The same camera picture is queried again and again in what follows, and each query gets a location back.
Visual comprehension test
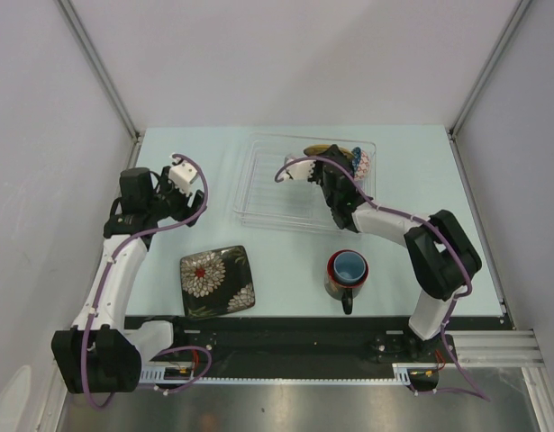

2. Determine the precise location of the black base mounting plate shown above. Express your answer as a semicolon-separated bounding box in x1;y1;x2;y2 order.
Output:
123;314;514;382

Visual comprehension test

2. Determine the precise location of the black floral mug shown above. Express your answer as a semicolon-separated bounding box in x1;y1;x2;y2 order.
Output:
324;249;369;315

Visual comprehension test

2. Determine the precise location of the light blue cup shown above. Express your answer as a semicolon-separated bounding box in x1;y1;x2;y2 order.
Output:
332;250;368;285

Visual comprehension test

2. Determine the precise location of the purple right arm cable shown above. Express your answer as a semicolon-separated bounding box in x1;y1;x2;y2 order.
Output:
274;155;492;401

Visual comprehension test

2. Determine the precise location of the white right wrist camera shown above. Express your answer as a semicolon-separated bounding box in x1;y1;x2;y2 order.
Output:
279;160;315;181

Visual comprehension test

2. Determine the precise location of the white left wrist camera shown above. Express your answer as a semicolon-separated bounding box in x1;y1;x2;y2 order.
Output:
168;155;199;196

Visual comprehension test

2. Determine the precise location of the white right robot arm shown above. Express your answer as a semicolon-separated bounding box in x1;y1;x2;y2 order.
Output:
304;145;482;361

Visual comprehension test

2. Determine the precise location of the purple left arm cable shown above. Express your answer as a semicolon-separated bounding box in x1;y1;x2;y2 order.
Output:
80;153;213;410

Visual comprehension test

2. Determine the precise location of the black floral square plate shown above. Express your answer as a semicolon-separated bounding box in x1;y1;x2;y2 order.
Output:
179;245;256;320

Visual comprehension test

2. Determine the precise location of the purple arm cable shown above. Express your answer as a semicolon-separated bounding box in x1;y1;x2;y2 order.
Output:
274;155;492;401
80;153;213;410

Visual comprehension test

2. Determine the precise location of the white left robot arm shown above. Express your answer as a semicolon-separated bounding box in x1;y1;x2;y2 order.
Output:
51;157;208;396

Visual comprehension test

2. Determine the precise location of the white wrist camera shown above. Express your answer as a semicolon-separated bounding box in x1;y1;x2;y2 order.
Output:
279;160;315;181
168;155;199;196

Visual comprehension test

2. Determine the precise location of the clear wire dish rack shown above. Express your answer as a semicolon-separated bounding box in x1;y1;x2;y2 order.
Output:
233;132;377;233

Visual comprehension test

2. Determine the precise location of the blue triangle pattern bowl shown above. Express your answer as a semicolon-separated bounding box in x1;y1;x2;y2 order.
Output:
351;147;372;182

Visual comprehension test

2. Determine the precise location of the yellow round plate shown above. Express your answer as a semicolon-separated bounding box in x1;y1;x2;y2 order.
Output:
303;144;354;159

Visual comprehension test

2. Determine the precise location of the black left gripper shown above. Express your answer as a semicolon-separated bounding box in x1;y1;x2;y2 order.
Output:
146;166;206;227

